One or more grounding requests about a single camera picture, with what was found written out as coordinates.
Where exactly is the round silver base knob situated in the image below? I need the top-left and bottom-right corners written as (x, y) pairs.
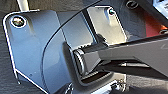
top-left (125, 0), bottom-right (139, 9)
top-left (10, 15), bottom-right (27, 29)
top-left (159, 29), bottom-right (168, 36)
top-left (108, 7), bottom-right (118, 17)

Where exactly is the white round bar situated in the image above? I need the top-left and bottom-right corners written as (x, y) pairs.
top-left (16, 0), bottom-right (31, 12)

